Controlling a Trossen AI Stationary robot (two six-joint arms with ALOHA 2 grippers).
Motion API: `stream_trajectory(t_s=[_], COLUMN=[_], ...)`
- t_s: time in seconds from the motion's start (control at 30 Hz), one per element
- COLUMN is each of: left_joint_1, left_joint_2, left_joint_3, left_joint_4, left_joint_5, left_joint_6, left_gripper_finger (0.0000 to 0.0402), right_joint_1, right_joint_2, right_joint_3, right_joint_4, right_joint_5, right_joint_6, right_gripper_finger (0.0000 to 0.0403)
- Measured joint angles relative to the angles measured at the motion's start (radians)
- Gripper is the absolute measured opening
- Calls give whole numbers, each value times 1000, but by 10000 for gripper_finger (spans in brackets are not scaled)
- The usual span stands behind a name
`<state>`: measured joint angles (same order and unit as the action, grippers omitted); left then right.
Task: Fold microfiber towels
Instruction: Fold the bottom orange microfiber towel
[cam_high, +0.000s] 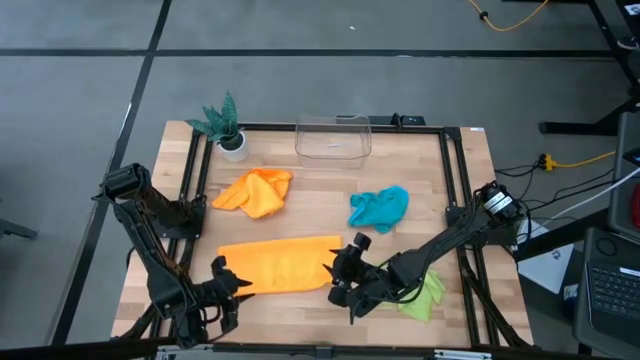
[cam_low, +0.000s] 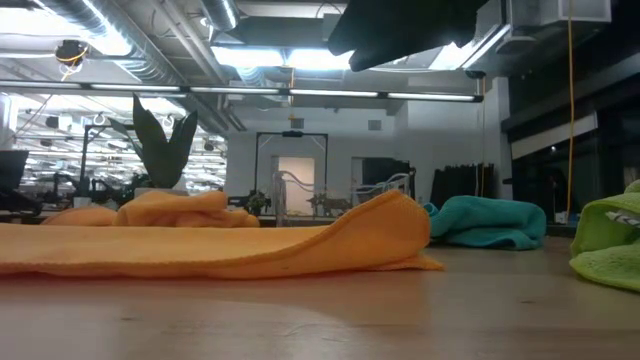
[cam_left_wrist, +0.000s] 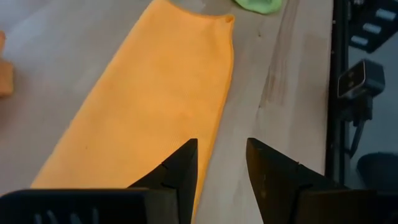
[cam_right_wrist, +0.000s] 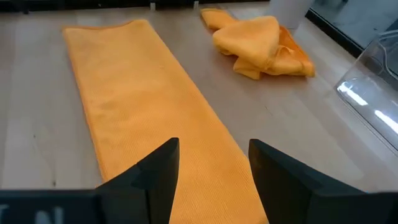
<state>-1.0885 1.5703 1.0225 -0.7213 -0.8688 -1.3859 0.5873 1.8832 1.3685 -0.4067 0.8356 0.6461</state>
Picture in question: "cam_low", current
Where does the orange microfiber towel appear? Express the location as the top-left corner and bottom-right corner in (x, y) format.
(0, 189), (445, 280)
(42, 189), (261, 230)

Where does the teal microfiber towel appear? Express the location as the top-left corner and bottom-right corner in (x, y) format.
(423, 194), (547, 251)

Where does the lime green microfiber towel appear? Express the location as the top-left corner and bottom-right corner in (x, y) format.
(569, 179), (640, 294)

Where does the bright ceiling light panel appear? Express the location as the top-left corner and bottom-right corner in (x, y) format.
(209, 44), (354, 71)

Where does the white ceiling air unit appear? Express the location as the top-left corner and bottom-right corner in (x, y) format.
(494, 0), (612, 54)

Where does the clear plastic bin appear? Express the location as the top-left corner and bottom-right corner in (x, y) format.
(272, 168), (416, 229)

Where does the black curtain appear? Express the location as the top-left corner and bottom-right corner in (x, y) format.
(430, 163), (497, 207)

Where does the small background plant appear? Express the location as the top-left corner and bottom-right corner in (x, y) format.
(247, 189), (271, 216)

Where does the long ceiling light tube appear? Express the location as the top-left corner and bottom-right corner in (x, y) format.
(0, 79), (484, 104)

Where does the green plant in white pot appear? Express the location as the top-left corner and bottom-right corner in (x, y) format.
(107, 92), (200, 199)

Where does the black background stand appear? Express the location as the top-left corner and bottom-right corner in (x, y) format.
(77, 123), (124, 201)

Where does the black monitor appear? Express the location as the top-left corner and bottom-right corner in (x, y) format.
(0, 149), (30, 191)

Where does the black gantry frame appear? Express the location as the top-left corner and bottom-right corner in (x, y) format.
(253, 130), (330, 211)

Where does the round metal ceiling duct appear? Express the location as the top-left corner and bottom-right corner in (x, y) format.
(199, 0), (241, 32)

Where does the black aluminium table frame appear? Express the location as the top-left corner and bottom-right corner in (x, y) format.
(0, 209), (579, 239)

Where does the black ceiling cable reel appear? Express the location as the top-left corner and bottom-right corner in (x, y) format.
(53, 38), (90, 81)

